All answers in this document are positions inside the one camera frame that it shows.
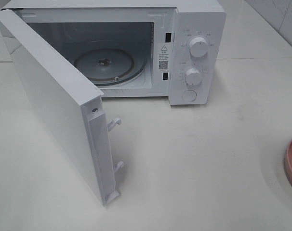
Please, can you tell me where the white microwave oven body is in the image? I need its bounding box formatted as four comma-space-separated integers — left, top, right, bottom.
0, 0, 226, 105

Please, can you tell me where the white warning label sticker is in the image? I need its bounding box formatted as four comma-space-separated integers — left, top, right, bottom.
157, 43, 171, 71

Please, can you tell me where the upper white power knob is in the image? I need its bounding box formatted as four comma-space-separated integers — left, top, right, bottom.
188, 36, 209, 58

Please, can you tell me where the white timer knob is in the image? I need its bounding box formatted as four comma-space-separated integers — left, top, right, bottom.
185, 68, 202, 86

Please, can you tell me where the white microwave door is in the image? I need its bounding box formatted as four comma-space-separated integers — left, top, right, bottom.
0, 10, 123, 205

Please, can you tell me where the glass microwave turntable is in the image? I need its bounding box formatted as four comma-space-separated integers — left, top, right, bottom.
74, 48, 146, 86

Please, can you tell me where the round white door button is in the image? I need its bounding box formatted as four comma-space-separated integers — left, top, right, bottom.
182, 90, 197, 102

